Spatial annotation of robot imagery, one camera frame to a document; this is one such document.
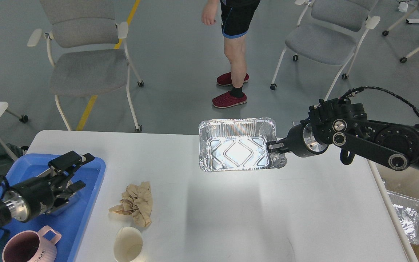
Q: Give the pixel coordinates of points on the blue plastic tray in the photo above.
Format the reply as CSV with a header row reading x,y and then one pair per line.
x,y
60,207

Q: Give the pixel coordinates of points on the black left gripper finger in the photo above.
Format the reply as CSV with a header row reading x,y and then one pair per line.
x,y
66,197
69,163

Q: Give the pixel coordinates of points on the pink plastic mug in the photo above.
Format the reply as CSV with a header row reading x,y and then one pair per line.
x,y
32,246

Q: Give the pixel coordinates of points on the aluminium foil tray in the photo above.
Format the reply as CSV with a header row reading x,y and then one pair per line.
x,y
238,144

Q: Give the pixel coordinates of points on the white paper cup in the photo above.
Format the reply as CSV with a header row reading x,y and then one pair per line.
x,y
128,245

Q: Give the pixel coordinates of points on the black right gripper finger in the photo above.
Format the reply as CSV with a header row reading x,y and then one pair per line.
x,y
279,150
275,145

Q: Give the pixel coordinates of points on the grey office chair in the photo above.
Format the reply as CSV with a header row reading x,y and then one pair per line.
x,y
87,73
325,45

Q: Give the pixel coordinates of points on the grey office chair left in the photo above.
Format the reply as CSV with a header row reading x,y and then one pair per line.
x,y
87,73

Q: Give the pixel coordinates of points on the white plastic bin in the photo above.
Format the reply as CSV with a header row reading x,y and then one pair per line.
x,y
404,182

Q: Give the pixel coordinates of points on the small steel tray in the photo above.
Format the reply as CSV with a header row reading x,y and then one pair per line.
x,y
56,182

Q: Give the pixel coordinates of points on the brown paper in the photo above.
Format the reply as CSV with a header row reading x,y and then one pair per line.
x,y
137,201

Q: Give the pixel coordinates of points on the person in shorts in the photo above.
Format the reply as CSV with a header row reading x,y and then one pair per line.
x,y
236,17

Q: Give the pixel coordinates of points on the grey office chair right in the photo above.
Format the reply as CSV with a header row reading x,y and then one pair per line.
x,y
325,45

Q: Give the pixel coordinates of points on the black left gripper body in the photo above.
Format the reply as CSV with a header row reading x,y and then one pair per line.
x,y
28,199

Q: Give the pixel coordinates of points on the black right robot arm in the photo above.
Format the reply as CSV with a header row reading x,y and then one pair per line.
x,y
345,124

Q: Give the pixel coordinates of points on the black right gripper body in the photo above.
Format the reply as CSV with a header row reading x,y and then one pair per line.
x,y
302,142

